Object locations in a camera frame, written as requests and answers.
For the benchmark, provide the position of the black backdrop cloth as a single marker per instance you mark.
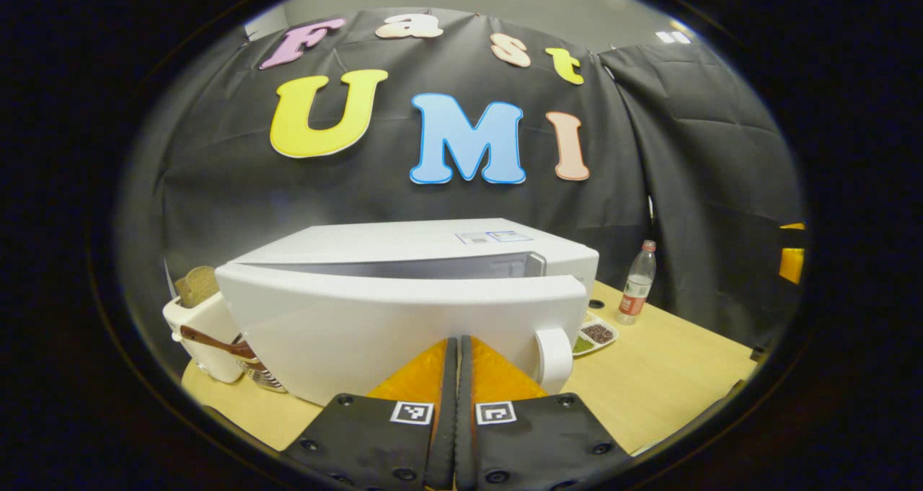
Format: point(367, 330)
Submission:
point(216, 188)

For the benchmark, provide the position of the brown wooden spoon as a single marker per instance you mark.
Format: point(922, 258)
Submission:
point(216, 342)

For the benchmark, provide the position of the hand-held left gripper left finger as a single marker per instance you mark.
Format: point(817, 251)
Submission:
point(445, 433)

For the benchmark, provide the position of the white microwave oven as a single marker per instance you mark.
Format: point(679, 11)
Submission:
point(346, 325)

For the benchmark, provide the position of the pile of dark beans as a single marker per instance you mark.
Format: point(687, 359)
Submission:
point(598, 333)

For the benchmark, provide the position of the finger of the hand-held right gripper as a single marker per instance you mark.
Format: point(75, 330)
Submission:
point(792, 264)

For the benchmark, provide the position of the metal kitchen utensil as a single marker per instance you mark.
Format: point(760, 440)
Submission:
point(263, 377)

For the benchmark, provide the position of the clear red label water bottle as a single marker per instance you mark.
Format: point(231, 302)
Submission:
point(634, 296)

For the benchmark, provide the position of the pile of green beans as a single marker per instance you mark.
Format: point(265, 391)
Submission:
point(583, 345)

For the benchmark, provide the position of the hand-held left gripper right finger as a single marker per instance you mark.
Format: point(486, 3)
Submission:
point(465, 433)

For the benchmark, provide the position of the brown bread slice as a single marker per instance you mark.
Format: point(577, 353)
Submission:
point(195, 285)

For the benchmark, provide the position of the white toaster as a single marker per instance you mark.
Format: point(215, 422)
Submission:
point(209, 321)

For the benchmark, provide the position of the small ceiling light panel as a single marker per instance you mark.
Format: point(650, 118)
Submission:
point(667, 37)

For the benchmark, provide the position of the white divided plate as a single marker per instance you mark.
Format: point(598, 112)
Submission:
point(593, 319)

